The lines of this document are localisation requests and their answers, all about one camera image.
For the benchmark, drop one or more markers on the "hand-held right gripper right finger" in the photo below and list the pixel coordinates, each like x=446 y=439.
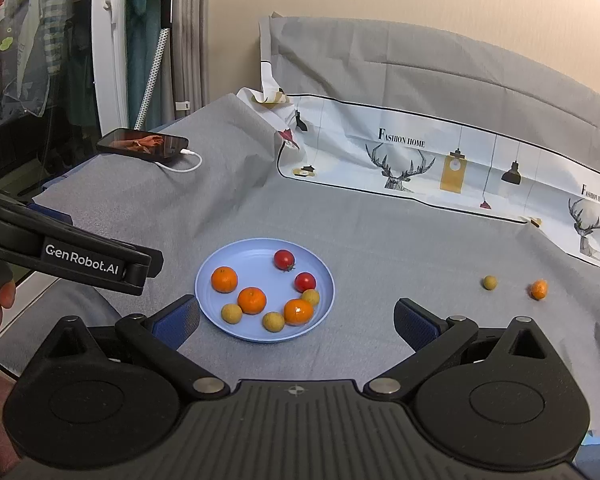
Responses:
x=415 y=323

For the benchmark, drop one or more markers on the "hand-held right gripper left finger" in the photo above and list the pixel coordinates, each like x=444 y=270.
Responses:
x=177 y=318

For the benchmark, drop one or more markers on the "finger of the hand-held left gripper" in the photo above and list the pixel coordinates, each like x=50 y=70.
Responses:
x=147 y=262

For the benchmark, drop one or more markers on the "yellow-brown longan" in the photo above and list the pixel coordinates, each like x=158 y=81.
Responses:
x=272 y=321
x=231 y=313
x=489 y=282
x=311 y=296

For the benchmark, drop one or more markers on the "orange mandarin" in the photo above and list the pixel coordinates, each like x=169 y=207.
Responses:
x=224 y=279
x=251 y=300
x=539 y=289
x=298 y=311

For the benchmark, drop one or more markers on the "light blue plate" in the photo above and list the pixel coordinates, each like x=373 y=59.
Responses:
x=255 y=265

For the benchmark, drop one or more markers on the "red cherry tomato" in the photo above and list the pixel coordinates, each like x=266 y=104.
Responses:
x=284 y=259
x=305 y=282

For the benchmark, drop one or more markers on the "blue bed sheet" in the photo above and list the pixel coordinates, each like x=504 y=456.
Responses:
x=55 y=216

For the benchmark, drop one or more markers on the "grey printed tablecloth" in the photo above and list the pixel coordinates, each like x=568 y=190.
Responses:
x=380 y=220

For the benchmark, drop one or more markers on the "black smartphone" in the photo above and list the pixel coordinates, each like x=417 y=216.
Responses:
x=140 y=144

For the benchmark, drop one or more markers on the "plaid shirt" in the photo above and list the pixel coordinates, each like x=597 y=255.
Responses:
x=35 y=45

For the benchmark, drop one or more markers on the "white coat rack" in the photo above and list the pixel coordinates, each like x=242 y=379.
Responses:
x=190 y=35

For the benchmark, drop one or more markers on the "white curved frame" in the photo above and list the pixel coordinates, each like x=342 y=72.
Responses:
x=102 y=60

